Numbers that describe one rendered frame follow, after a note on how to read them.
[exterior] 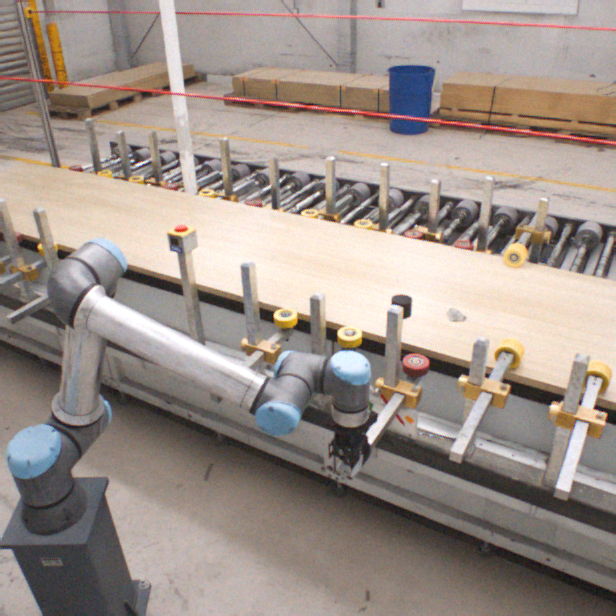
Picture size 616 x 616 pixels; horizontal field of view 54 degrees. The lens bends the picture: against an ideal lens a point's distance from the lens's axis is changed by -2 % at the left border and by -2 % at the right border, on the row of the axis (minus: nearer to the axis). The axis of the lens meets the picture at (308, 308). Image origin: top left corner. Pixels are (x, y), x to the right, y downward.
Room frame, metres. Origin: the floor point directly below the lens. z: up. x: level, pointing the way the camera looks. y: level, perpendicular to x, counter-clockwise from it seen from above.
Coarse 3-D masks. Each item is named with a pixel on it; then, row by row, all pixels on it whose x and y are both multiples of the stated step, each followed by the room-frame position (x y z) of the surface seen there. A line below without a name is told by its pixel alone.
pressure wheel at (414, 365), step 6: (414, 354) 1.55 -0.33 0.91; (408, 360) 1.52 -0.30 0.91; (414, 360) 1.51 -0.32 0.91; (420, 360) 1.52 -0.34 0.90; (426, 360) 1.51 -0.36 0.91; (402, 366) 1.52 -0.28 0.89; (408, 366) 1.49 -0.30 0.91; (414, 366) 1.49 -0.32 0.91; (420, 366) 1.49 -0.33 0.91; (426, 366) 1.49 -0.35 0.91; (408, 372) 1.48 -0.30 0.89; (414, 372) 1.48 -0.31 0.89; (420, 372) 1.48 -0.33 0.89; (426, 372) 1.49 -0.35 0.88
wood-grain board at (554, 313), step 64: (0, 192) 3.20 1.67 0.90; (64, 192) 3.14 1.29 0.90; (128, 192) 3.10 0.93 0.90; (128, 256) 2.33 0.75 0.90; (256, 256) 2.28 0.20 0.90; (320, 256) 2.26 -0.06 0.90; (384, 256) 2.24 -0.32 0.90; (448, 256) 2.22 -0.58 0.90; (384, 320) 1.76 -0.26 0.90; (512, 320) 1.73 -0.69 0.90; (576, 320) 1.71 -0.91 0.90
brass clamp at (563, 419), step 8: (552, 408) 1.20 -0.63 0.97; (560, 408) 1.20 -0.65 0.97; (584, 408) 1.19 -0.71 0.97; (552, 416) 1.19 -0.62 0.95; (560, 416) 1.18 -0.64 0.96; (568, 416) 1.17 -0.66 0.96; (576, 416) 1.17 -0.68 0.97; (584, 416) 1.16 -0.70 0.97; (592, 416) 1.16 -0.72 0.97; (560, 424) 1.18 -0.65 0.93; (568, 424) 1.17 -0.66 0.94; (592, 424) 1.14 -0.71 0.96; (600, 424) 1.13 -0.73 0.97; (592, 432) 1.14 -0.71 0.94; (600, 432) 1.13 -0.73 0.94
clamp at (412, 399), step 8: (376, 384) 1.46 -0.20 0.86; (400, 384) 1.45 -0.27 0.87; (408, 384) 1.45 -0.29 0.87; (384, 392) 1.44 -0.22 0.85; (392, 392) 1.43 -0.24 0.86; (400, 392) 1.42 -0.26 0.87; (408, 392) 1.41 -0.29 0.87; (416, 392) 1.41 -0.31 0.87; (408, 400) 1.40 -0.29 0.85; (416, 400) 1.39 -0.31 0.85
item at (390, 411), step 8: (408, 376) 1.50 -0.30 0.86; (416, 384) 1.48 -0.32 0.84; (392, 400) 1.39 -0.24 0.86; (400, 400) 1.39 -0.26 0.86; (384, 408) 1.35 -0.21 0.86; (392, 408) 1.35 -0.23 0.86; (400, 408) 1.38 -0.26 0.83; (384, 416) 1.32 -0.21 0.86; (392, 416) 1.33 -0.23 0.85; (376, 424) 1.29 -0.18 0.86; (384, 424) 1.29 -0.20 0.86; (368, 432) 1.26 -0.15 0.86; (376, 432) 1.26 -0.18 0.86; (368, 440) 1.23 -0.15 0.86; (376, 440) 1.24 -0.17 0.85
